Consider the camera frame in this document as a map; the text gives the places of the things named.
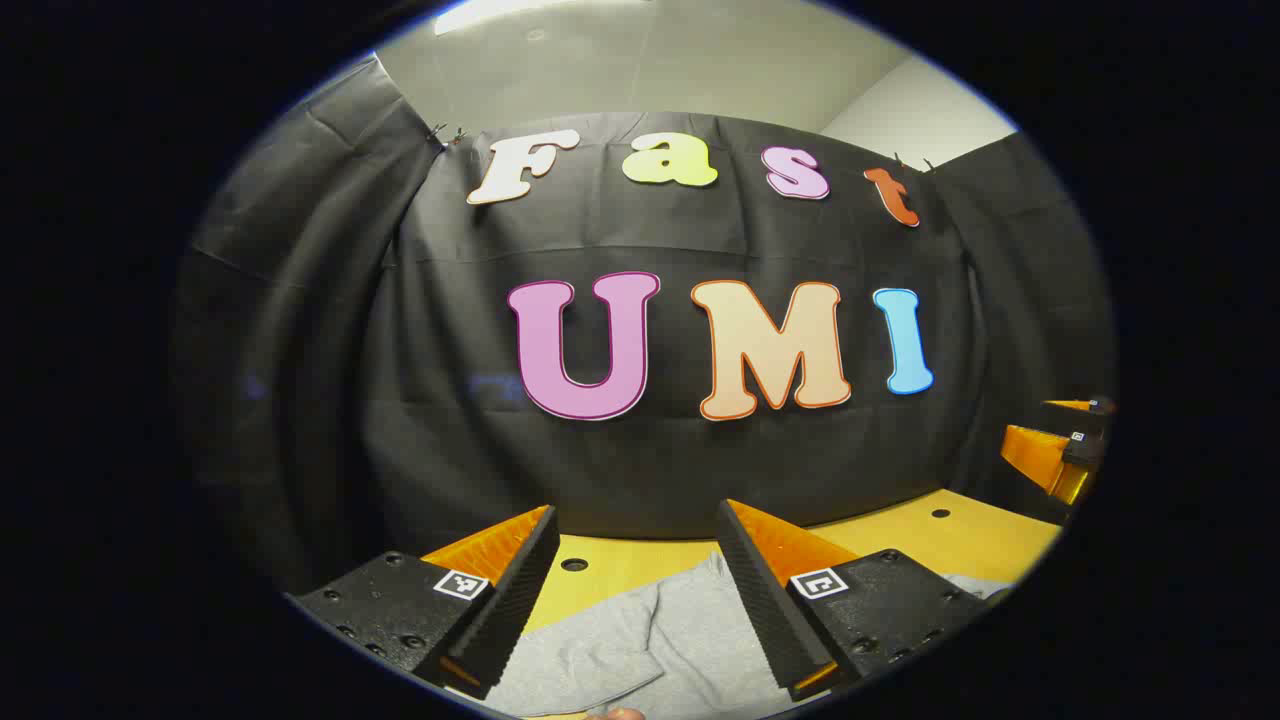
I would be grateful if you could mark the black cloth clip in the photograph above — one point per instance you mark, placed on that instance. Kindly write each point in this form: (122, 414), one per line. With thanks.
(448, 134)
(912, 162)

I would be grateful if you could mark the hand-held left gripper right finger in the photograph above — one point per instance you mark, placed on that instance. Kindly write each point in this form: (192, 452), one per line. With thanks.
(765, 600)

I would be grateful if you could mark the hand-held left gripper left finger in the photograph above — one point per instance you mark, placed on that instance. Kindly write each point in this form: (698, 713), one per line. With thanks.
(510, 600)

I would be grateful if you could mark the grey sweatshirt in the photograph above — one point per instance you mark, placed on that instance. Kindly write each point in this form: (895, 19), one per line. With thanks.
(640, 650)

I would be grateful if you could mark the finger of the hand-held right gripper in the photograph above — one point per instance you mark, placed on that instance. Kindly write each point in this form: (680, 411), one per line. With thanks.
(1040, 455)
(1085, 405)

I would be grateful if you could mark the black backdrop cloth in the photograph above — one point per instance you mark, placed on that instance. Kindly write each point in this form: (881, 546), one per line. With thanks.
(450, 330)

